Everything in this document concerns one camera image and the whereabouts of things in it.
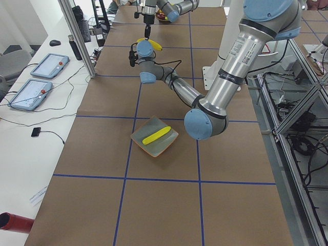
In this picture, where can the blue teach pendant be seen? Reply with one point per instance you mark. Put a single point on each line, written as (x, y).
(30, 95)
(50, 66)

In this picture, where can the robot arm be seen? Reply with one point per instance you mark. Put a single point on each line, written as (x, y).
(260, 22)
(172, 12)

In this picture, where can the small black box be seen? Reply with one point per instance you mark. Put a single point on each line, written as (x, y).
(36, 131)

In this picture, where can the black water bottle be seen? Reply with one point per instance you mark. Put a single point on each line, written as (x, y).
(74, 47)

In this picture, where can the red cylinder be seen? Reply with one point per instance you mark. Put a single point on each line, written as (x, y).
(16, 223)

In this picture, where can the black keyboard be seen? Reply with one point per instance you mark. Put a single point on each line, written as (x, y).
(84, 30)

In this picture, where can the yellow banana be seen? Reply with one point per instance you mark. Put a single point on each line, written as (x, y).
(155, 136)
(154, 44)

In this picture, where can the aluminium frame post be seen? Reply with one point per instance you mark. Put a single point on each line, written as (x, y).
(74, 29)

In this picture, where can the black computer mouse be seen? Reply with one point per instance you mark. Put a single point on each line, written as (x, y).
(54, 43)

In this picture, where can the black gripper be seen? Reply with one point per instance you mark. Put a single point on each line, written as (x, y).
(148, 21)

